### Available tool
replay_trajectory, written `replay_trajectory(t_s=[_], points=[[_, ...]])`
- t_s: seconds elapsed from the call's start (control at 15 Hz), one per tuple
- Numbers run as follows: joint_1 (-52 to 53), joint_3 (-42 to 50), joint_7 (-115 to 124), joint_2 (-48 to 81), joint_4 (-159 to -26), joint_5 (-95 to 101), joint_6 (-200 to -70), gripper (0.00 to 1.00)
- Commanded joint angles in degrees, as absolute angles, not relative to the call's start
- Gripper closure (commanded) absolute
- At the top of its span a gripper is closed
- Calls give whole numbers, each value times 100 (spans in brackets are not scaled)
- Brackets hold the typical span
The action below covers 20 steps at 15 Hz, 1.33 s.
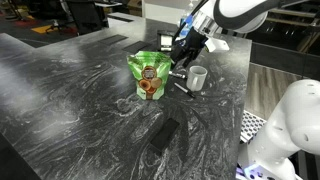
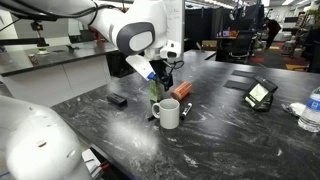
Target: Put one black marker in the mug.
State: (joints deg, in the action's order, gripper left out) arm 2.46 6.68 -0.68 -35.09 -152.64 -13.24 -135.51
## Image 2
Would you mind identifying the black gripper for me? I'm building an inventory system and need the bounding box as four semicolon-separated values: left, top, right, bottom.
153;60;175;92

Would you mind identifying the black marker with white label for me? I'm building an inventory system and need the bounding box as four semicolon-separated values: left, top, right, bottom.
180;102;194;119

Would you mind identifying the white ceramic mug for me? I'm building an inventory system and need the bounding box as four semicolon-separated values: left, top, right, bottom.
151;98;181;130

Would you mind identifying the green snack bag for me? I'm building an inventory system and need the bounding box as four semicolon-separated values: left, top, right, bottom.
148;79;165;103

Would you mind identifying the orange rectangular block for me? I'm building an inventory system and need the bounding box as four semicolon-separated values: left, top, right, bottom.
170;80;193;101

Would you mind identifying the small black box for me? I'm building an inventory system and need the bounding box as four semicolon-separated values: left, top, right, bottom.
106;93;129;109

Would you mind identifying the cardboard box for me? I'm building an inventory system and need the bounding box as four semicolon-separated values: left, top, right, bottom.
200;39;219;52

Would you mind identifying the black flat mat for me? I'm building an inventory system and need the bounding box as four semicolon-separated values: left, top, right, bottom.
231;69;258;79
223;79;253;91

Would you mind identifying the black office chair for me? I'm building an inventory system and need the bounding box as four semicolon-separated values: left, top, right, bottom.
228;30;257;63

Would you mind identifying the black tilted display device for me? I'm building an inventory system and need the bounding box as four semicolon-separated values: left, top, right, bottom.
242;76;279;112

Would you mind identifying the white cabinet with dark counter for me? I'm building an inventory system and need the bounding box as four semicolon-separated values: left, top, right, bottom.
0;40;120;108

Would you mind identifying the person in dark clothes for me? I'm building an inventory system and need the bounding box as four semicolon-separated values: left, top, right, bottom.
262;16;283;50

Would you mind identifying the crumpled clear plastic wrapper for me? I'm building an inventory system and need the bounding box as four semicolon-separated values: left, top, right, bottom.
281;101;307;118

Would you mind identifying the small brown can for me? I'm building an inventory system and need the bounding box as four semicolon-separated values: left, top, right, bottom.
27;53;39;65

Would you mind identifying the clear water bottle blue label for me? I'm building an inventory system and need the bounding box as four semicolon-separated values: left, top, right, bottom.
297;86;320;134

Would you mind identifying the white box with cables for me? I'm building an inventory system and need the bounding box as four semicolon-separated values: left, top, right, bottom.
81;148;112;180

